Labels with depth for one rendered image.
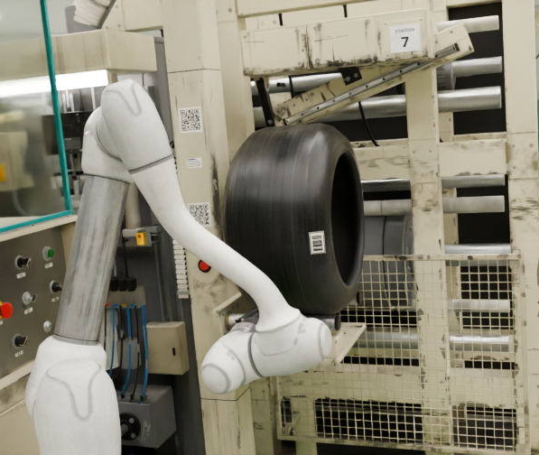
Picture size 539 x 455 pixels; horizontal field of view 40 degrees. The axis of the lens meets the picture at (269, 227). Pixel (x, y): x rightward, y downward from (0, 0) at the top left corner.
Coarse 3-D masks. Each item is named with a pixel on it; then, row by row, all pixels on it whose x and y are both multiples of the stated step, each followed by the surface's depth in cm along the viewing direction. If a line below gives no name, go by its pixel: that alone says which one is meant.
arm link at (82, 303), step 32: (96, 128) 160; (96, 160) 164; (96, 192) 165; (96, 224) 164; (96, 256) 164; (64, 288) 166; (96, 288) 165; (64, 320) 164; (96, 320) 166; (64, 352) 161; (96, 352) 165; (32, 384) 162; (32, 416) 158
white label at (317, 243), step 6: (312, 234) 196; (318, 234) 196; (312, 240) 197; (318, 240) 197; (324, 240) 197; (312, 246) 197; (318, 246) 197; (324, 246) 197; (312, 252) 197; (318, 252) 197; (324, 252) 197
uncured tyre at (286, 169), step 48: (288, 144) 206; (336, 144) 212; (240, 192) 203; (288, 192) 198; (336, 192) 248; (240, 240) 202; (288, 240) 198; (336, 240) 249; (240, 288) 213; (288, 288) 205; (336, 288) 208
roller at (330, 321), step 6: (228, 318) 222; (234, 318) 222; (318, 318) 213; (324, 318) 212; (330, 318) 212; (336, 318) 211; (228, 324) 222; (234, 324) 222; (330, 324) 211; (336, 324) 211
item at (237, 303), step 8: (240, 296) 234; (224, 304) 225; (232, 304) 228; (240, 304) 234; (248, 304) 240; (216, 312) 219; (224, 312) 222; (232, 312) 228; (240, 312) 234; (216, 320) 219; (224, 320) 222; (216, 328) 220; (224, 328) 221; (216, 336) 220
